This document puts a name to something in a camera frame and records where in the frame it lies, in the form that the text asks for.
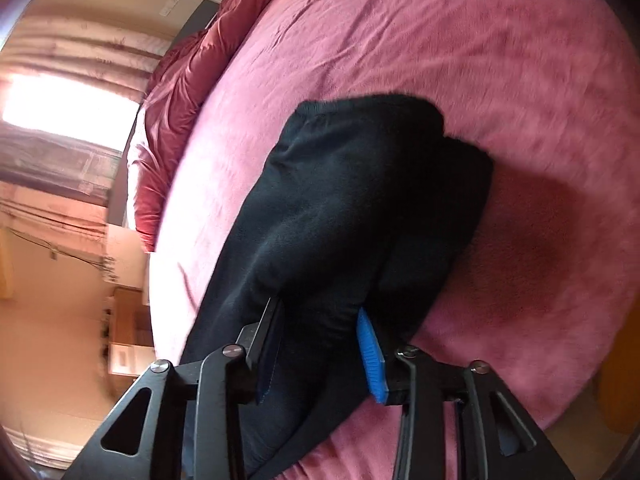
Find red duvet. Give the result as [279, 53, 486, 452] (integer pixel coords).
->
[127, 0, 308, 253]

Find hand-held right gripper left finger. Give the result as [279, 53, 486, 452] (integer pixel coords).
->
[62, 296, 286, 480]

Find black pants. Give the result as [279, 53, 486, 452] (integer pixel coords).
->
[180, 92, 496, 480]

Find patterned curtain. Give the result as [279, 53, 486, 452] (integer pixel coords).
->
[0, 5, 171, 206]

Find pink bed sheet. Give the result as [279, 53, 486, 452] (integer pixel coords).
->
[147, 0, 628, 480]

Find orange wooden furniture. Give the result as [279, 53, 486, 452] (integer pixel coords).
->
[597, 355, 640, 436]

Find wooden desk with drawers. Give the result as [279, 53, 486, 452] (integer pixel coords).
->
[107, 285, 153, 376]

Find black wall cable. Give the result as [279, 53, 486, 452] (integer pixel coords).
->
[0, 200, 108, 268]

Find white floral cabinet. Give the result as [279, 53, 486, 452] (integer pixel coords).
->
[102, 225, 151, 306]

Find dark headboard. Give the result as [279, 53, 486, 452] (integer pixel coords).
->
[107, 0, 221, 226]

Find bright window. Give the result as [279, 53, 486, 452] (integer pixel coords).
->
[2, 72, 138, 148]

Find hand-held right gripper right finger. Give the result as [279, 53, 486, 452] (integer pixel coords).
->
[356, 307, 576, 480]

